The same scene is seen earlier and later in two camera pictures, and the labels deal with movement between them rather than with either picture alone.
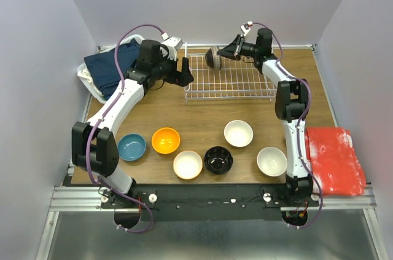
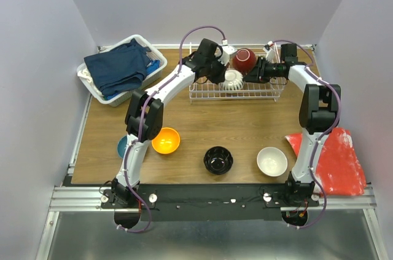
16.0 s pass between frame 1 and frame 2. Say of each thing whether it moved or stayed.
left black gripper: moved
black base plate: stayed
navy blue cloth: stayed
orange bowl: stayed
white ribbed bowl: moved
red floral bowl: moved
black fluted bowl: stayed
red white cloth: stayed
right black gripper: moved
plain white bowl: stayed
